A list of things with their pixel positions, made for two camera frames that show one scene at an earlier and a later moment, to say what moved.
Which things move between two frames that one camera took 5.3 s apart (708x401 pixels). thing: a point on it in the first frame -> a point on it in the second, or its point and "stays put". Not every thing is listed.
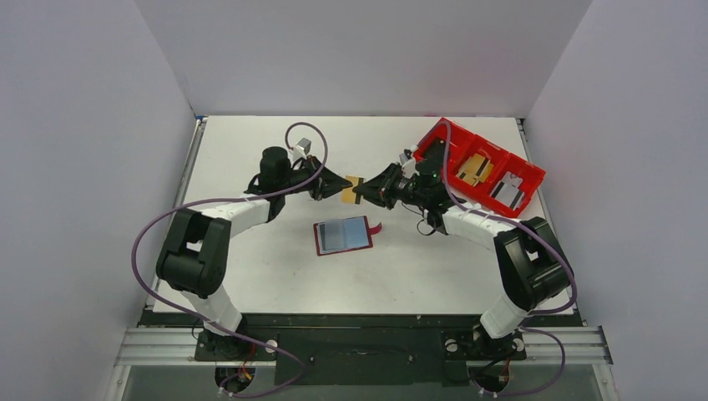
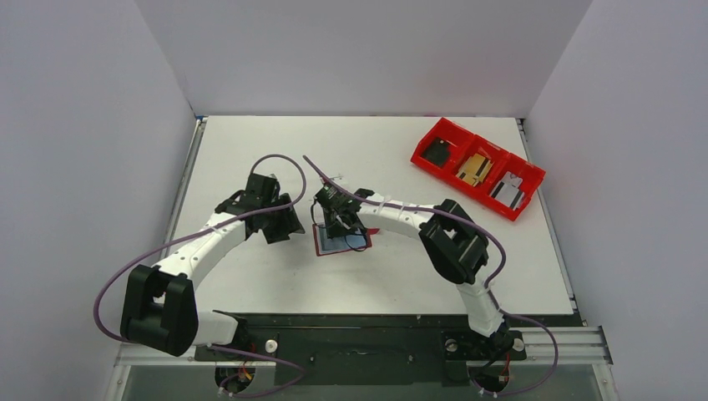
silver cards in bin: (508, 190) stays put
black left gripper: (318, 183) -> (281, 224)
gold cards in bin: (475, 170) stays put
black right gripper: (388, 188) -> (336, 222)
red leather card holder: (344, 235) stays put
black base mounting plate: (359, 349) stays put
